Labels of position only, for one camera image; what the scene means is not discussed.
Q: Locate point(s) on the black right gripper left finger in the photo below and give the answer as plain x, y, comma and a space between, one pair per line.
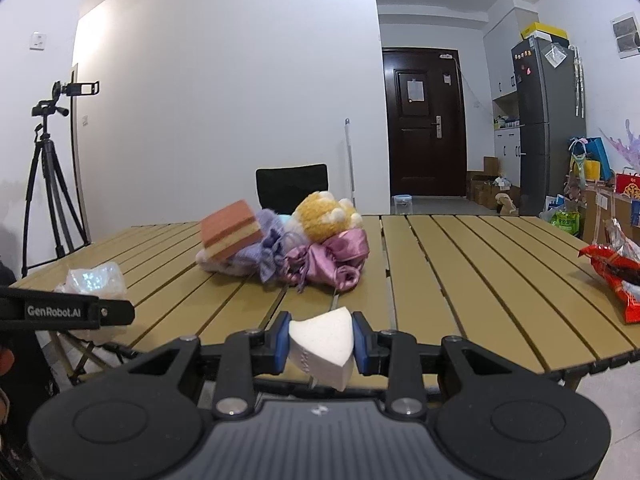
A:
243, 356

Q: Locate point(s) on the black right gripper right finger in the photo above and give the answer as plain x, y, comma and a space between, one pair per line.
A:
394, 355

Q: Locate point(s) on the white tissue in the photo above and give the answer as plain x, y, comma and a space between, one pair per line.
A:
323, 347

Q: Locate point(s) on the clear crumpled plastic bag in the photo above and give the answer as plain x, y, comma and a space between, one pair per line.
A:
105, 281

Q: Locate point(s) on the lilac fluffy cloth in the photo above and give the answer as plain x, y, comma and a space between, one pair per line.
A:
265, 258

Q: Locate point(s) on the pink satin bonnet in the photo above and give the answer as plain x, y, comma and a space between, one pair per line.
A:
337, 262

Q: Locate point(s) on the orange layered sponge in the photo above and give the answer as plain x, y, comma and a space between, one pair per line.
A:
228, 230

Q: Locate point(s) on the tan folding table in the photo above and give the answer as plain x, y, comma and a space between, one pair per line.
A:
516, 286

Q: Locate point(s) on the clear plastic jar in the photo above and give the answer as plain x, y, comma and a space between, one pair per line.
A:
402, 204

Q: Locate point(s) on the yellow white plush toy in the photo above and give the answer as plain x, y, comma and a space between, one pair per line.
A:
320, 216

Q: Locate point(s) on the black folding camp chair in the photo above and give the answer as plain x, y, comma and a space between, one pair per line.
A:
283, 189

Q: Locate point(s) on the cardboard boxes by door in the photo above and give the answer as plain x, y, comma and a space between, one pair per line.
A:
482, 187

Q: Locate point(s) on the green plastic bag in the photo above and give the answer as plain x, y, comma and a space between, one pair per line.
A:
567, 221

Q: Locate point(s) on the phone on tripod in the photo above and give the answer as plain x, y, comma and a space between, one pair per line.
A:
75, 89

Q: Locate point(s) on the red snack bag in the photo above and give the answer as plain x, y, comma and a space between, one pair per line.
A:
618, 263

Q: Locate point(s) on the dark brown entrance door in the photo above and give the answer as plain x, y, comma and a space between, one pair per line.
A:
425, 122

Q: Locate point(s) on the blue gift bag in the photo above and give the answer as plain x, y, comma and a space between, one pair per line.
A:
589, 161

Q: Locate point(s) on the white cabinet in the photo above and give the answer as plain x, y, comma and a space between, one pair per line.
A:
499, 42

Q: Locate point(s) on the red gift box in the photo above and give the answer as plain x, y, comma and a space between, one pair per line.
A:
628, 185

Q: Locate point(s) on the grey refrigerator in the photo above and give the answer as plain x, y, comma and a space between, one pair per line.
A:
550, 114

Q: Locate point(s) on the yellow box on refrigerator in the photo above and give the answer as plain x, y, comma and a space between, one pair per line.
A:
544, 31

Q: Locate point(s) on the black camera tripod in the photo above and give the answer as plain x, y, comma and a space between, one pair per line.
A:
45, 160

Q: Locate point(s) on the white mop handle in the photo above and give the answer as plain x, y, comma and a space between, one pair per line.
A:
350, 160

